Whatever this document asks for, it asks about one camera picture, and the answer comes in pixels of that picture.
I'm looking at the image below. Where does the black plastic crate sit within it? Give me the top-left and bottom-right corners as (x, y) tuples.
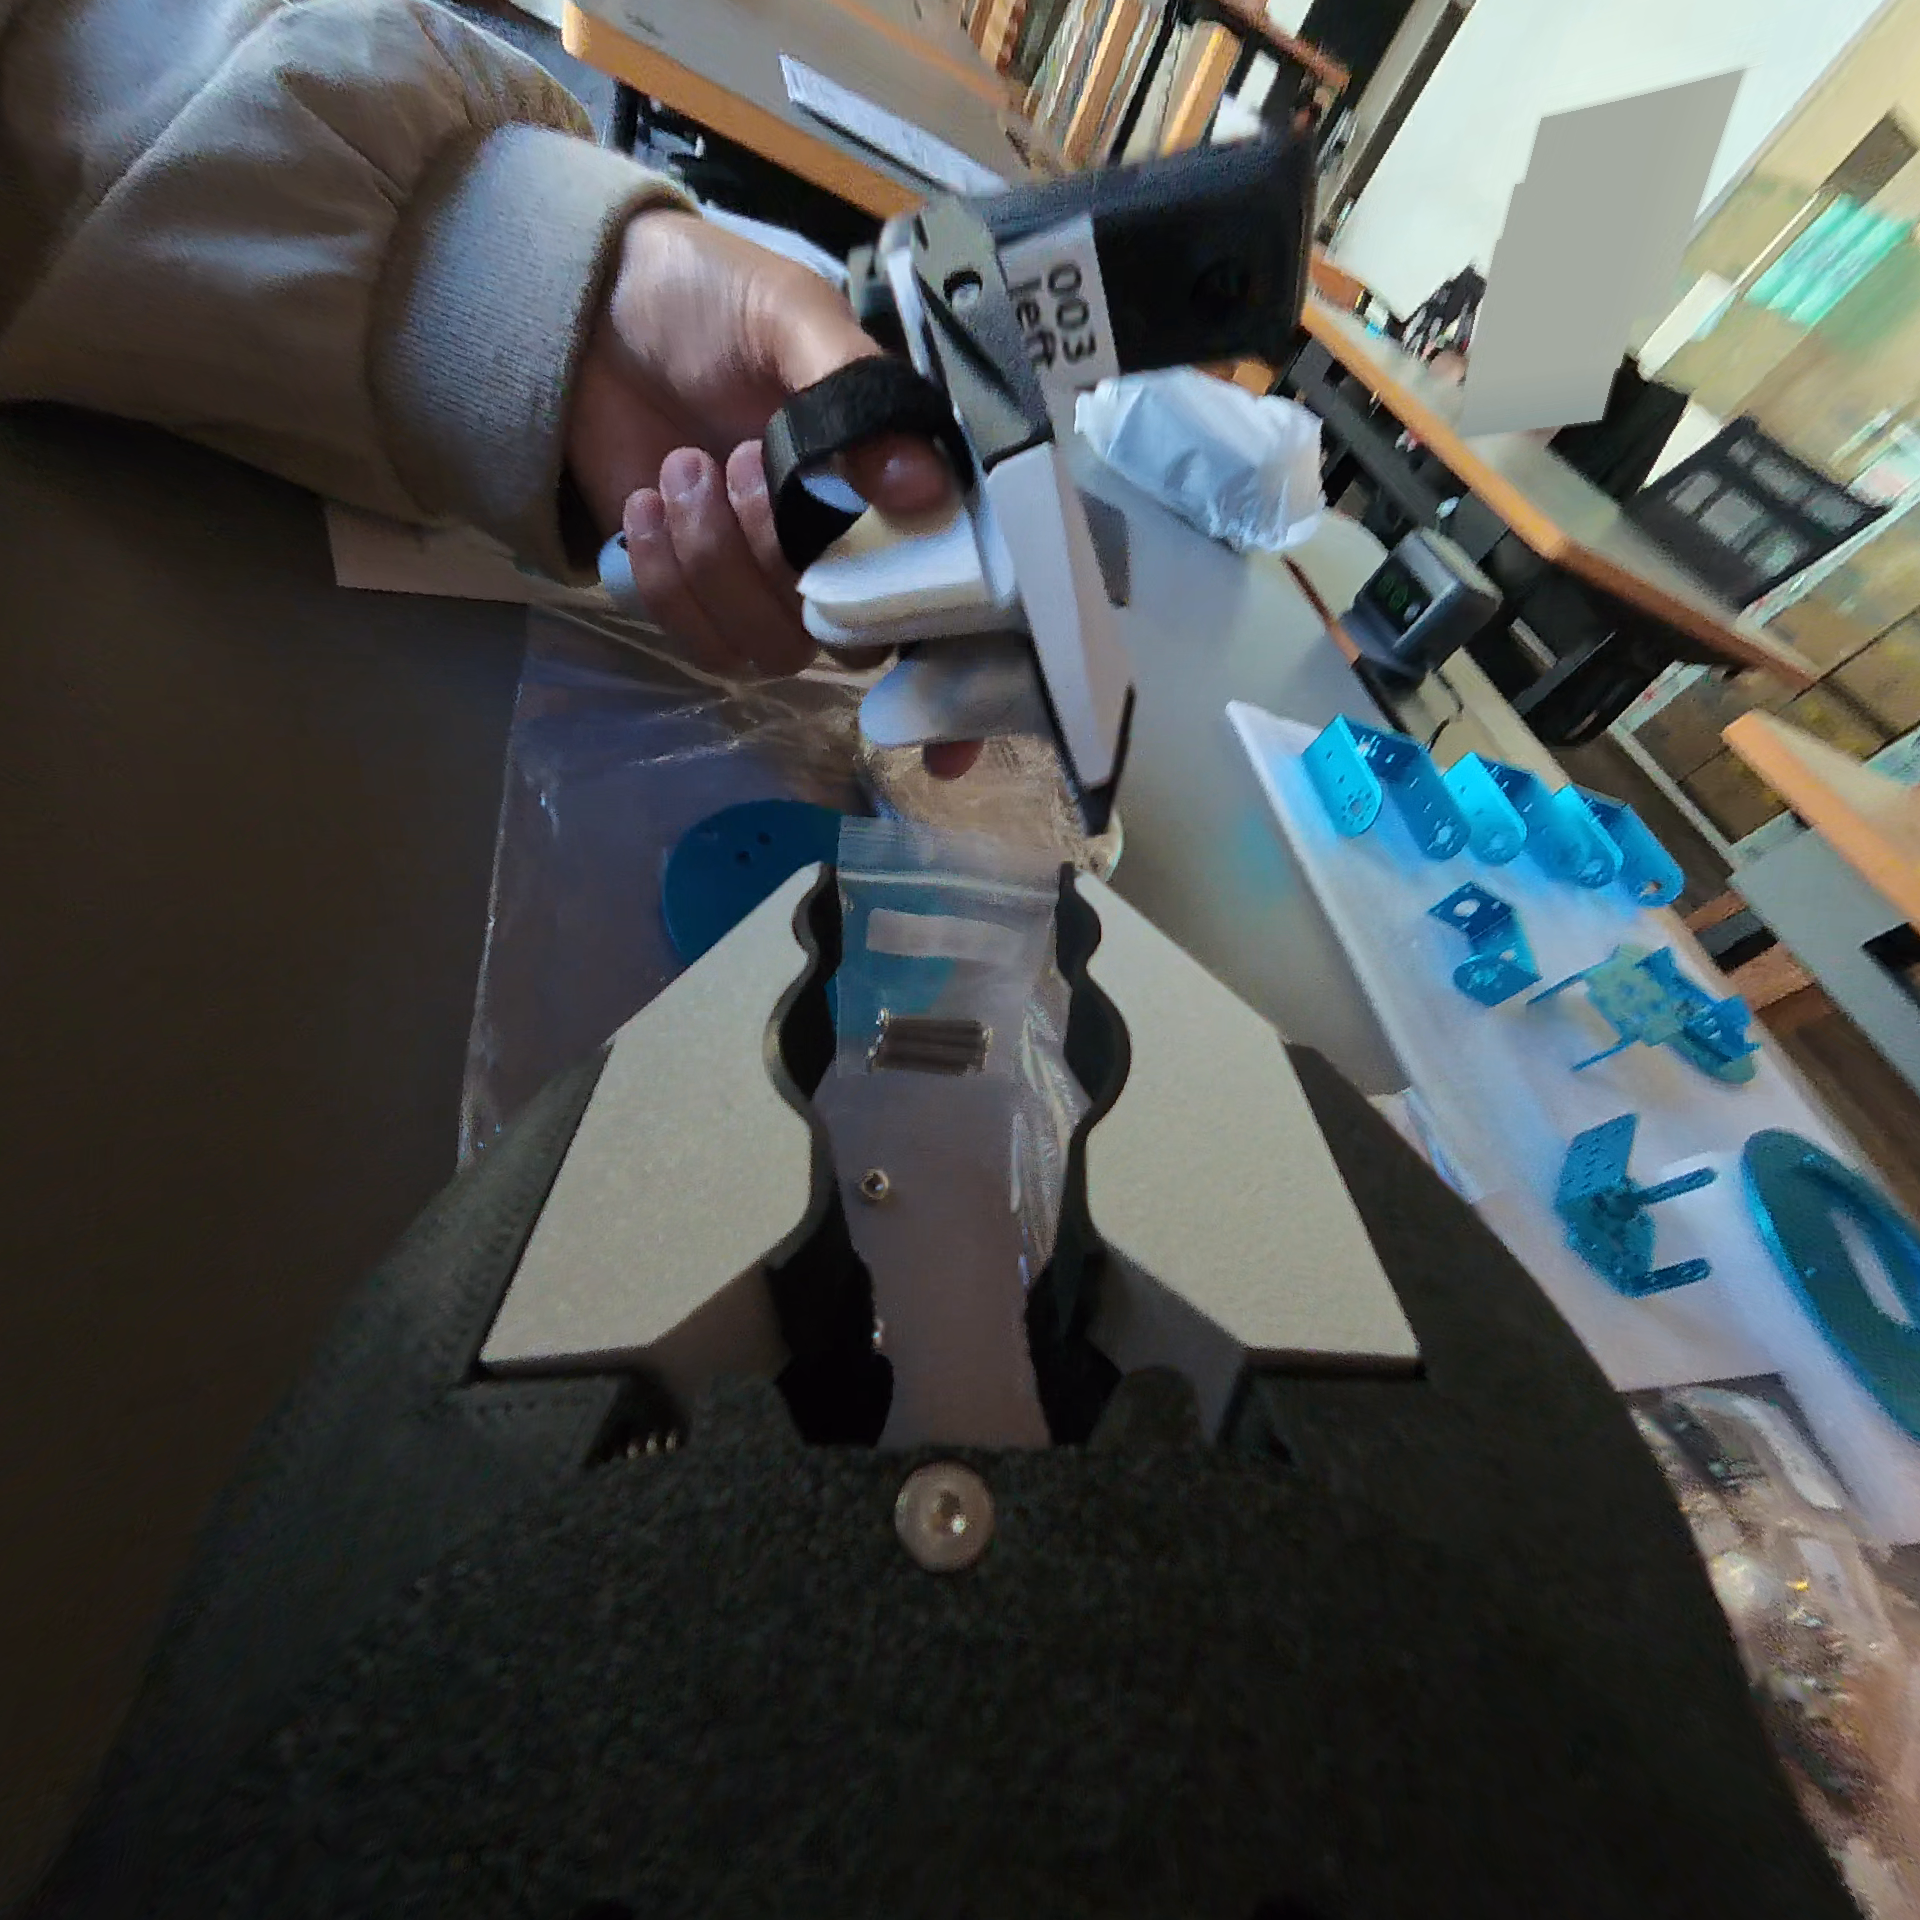
(1625, 416), (1890, 611)

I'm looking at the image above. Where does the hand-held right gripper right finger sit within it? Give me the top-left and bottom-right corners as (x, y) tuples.
(1030, 866), (1422, 1449)

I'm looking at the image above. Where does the black device with green display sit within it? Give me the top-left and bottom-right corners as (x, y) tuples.
(1342, 531), (1506, 687)

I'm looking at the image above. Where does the blue metal ring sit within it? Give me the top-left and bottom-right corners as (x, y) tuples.
(1737, 1127), (1920, 1446)

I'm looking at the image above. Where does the bookshelf with books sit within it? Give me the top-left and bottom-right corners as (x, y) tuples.
(957, 0), (1356, 170)

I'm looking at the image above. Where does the pile of small screw bags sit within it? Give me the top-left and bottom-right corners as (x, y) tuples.
(1627, 1371), (1920, 1920)

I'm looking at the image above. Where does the blue metal disc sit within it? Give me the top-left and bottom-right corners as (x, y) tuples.
(661, 800), (841, 971)

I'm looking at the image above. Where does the person's left hand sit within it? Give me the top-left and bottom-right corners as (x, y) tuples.
(563, 208), (991, 785)

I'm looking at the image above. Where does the large clear plastic bag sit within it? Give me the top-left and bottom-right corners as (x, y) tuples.
(458, 590), (1115, 1176)

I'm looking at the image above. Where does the crumpled white plastic wrap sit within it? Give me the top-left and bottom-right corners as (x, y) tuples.
(1071, 363), (1330, 557)

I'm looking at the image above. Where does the wooden workbench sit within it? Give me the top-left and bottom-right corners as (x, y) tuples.
(1297, 251), (1827, 695)

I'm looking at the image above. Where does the group of blue metal brackets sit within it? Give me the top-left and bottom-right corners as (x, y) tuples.
(1297, 717), (1759, 1296)

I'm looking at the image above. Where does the person's left forearm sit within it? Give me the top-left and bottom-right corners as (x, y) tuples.
(0, 0), (711, 590)

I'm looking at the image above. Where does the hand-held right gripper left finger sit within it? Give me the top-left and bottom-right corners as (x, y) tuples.
(477, 859), (890, 1449)

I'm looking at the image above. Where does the small clear zip bag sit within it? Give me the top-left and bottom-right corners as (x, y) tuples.
(833, 815), (1100, 1309)

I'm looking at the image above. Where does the wooden table with papers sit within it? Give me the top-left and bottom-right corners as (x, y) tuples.
(561, 0), (1057, 223)

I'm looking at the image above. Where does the dark desk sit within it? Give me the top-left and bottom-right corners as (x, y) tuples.
(0, 399), (1419, 1906)

